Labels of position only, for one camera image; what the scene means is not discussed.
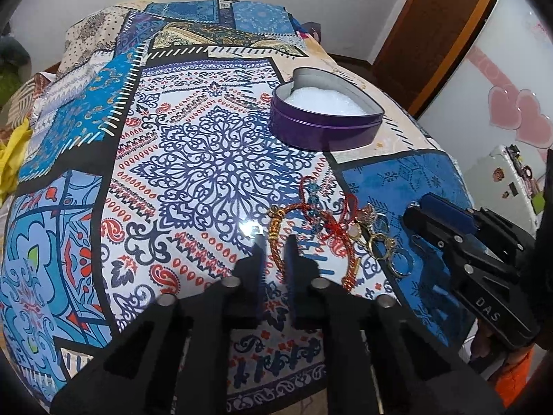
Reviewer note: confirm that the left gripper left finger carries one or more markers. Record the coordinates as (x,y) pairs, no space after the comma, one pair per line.
(174,357)

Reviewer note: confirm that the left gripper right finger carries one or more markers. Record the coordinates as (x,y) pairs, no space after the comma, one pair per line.
(379,359)

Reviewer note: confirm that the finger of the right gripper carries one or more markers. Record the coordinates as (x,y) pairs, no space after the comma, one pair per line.
(446,213)
(453,245)

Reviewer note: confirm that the right hand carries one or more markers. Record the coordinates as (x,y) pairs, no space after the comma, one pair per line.
(510,378)

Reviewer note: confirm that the white sticker-covered appliance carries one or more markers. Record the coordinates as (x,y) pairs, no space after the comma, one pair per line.
(503,183)

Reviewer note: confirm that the gold hoop earrings cluster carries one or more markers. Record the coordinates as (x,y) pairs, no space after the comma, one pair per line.
(369,229)

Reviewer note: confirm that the white wardrobe sliding door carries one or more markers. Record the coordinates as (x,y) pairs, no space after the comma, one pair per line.
(501,92)

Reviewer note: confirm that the purple heart-shaped tin box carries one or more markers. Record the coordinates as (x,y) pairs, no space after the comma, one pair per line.
(318,110)

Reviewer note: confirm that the brown wooden door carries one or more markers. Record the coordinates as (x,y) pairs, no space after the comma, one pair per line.
(423,46)

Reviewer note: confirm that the blue patterned patchwork cloth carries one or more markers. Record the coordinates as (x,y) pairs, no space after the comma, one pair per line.
(151,164)

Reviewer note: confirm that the yellow garment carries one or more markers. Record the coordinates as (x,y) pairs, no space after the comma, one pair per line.
(12,157)

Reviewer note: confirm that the clutter pile on stand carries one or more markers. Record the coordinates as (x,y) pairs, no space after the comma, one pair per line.
(15,65)

